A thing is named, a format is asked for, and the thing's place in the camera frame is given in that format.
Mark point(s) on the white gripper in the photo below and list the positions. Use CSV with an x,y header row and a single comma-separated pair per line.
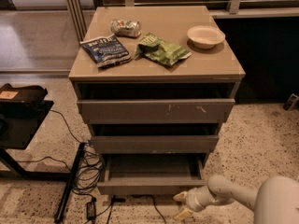
x,y
193,200

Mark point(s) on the grey bottom drawer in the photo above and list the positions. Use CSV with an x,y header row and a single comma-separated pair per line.
x,y
156,174

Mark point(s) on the grey drawer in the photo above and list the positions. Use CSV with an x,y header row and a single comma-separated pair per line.
x,y
153,103
156,174
155,138

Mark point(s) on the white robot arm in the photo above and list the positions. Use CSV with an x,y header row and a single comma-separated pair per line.
x,y
275,202

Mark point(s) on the grey middle drawer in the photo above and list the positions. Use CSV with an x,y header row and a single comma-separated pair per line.
x,y
155,138

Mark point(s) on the grey top drawer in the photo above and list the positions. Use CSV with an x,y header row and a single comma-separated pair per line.
x,y
153,103

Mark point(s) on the grey drawer cabinet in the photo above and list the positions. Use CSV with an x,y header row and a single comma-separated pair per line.
x,y
216,65

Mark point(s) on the black power adapter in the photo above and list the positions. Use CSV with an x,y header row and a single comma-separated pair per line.
x,y
91,210

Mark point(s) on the small dark floor object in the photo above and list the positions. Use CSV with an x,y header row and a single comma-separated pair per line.
x,y
291,102

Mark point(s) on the green chip bag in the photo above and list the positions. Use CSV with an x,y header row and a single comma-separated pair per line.
x,y
157,50

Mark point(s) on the white paper bowl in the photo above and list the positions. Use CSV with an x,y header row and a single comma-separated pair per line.
x,y
205,37

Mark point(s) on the blue chip bag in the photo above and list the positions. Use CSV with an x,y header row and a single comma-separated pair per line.
x,y
106,51

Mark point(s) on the black side table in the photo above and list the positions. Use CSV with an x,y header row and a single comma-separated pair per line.
x,y
19,125

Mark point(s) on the crushed soda can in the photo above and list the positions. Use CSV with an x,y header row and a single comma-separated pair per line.
x,y
125,28

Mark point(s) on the black bag with label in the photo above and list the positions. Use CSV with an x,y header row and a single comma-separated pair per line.
x,y
30,96

